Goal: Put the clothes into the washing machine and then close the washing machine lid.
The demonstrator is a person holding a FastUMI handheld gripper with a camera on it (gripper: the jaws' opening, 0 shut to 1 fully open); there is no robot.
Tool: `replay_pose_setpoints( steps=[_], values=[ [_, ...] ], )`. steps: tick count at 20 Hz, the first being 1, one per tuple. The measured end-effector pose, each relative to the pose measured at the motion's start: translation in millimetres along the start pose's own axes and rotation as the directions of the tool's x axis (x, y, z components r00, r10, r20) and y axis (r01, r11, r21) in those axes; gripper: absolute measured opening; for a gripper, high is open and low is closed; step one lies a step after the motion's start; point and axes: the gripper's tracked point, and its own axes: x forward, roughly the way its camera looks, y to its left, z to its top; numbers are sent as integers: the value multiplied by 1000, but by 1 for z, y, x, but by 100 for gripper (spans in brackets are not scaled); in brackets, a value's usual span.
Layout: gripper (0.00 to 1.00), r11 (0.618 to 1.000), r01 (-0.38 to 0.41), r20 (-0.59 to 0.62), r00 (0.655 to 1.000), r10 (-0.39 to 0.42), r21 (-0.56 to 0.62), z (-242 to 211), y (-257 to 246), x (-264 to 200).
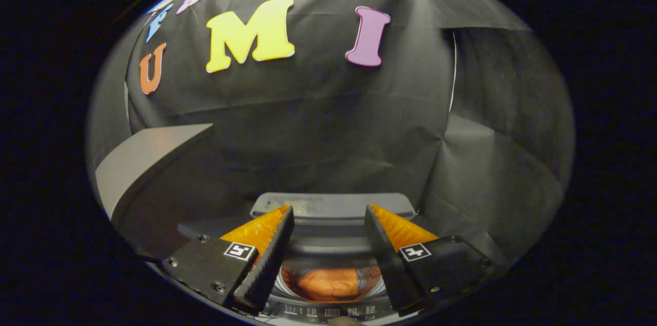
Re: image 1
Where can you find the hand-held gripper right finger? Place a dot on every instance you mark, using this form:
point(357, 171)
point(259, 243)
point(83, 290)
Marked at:
point(387, 264)

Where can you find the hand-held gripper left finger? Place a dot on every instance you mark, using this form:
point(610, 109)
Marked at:
point(269, 264)

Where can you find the orange polo shirt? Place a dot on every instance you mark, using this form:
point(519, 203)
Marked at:
point(328, 285)

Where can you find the grey washing machine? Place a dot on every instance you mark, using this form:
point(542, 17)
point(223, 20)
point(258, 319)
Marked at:
point(333, 205)

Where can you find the beige cabinet with dark top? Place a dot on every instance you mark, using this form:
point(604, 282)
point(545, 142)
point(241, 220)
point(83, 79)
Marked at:
point(143, 156)

